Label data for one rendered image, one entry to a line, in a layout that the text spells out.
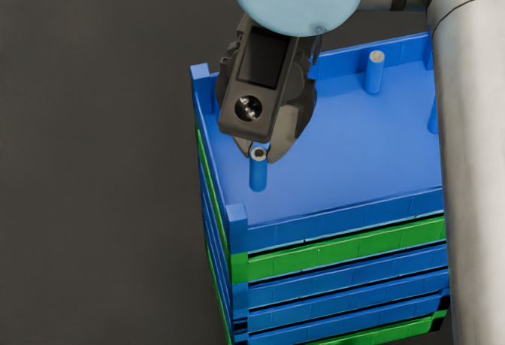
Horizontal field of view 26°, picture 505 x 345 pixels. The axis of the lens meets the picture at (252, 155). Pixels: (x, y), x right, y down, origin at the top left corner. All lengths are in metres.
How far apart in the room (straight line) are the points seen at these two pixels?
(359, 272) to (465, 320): 0.72
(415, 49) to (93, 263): 0.61
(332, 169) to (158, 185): 0.51
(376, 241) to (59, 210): 0.60
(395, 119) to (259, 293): 0.26
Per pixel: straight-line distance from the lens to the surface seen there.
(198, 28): 1.85
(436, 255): 1.34
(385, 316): 1.49
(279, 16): 0.76
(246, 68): 0.93
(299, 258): 1.24
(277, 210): 1.21
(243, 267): 1.23
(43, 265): 1.65
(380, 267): 1.33
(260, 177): 1.09
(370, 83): 1.28
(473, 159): 0.65
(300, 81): 0.98
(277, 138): 1.04
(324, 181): 1.23
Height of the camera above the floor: 1.48
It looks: 60 degrees down
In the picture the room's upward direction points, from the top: straight up
